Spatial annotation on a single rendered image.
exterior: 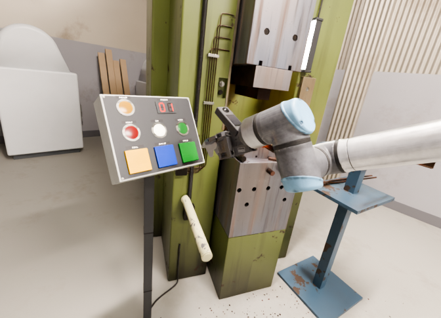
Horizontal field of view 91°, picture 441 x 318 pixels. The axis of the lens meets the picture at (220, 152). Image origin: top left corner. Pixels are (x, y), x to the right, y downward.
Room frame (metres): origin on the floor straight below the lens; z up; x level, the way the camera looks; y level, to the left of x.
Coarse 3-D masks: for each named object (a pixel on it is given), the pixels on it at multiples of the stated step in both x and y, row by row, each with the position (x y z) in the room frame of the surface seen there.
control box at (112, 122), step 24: (120, 96) 0.72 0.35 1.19; (144, 96) 0.78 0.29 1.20; (120, 120) 0.68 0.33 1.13; (144, 120) 0.74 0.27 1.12; (168, 120) 0.80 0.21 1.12; (192, 120) 0.88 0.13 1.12; (120, 144) 0.64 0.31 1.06; (144, 144) 0.69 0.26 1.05; (168, 144) 0.75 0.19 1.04; (120, 168) 0.60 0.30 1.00; (168, 168) 0.71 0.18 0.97
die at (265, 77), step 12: (240, 72) 1.21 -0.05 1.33; (252, 72) 1.08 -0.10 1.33; (264, 72) 1.08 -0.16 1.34; (276, 72) 1.10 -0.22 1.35; (288, 72) 1.12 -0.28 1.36; (240, 84) 1.19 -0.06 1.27; (252, 84) 1.07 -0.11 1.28; (264, 84) 1.08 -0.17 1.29; (276, 84) 1.10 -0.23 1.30; (288, 84) 1.13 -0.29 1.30
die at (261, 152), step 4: (260, 148) 1.10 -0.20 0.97; (264, 148) 1.11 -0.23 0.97; (252, 152) 1.08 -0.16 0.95; (256, 152) 1.09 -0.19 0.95; (260, 152) 1.10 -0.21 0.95; (264, 152) 1.11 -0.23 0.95; (268, 152) 1.12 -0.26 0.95; (248, 156) 1.07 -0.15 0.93; (252, 156) 1.08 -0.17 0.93; (260, 156) 1.10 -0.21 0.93; (264, 156) 1.11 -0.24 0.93; (268, 156) 1.12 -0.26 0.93; (272, 156) 1.13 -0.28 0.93
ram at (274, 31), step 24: (240, 0) 1.19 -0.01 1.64; (264, 0) 1.06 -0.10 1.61; (288, 0) 1.10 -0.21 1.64; (312, 0) 1.14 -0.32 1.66; (240, 24) 1.15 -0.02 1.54; (264, 24) 1.06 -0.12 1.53; (288, 24) 1.11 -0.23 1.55; (240, 48) 1.12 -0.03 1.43; (264, 48) 1.07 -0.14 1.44; (288, 48) 1.11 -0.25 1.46
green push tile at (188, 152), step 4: (180, 144) 0.78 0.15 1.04; (184, 144) 0.79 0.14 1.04; (188, 144) 0.80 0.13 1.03; (192, 144) 0.82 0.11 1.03; (180, 148) 0.77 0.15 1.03; (184, 148) 0.78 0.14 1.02; (188, 148) 0.80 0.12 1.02; (192, 148) 0.81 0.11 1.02; (180, 152) 0.77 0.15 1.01; (184, 152) 0.77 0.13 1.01; (188, 152) 0.79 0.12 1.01; (192, 152) 0.80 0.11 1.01; (196, 152) 0.81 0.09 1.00; (184, 156) 0.77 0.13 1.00; (188, 156) 0.78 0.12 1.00; (192, 156) 0.79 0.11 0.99; (196, 156) 0.80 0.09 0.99; (184, 160) 0.76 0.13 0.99; (188, 160) 0.77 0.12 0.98; (192, 160) 0.78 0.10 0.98
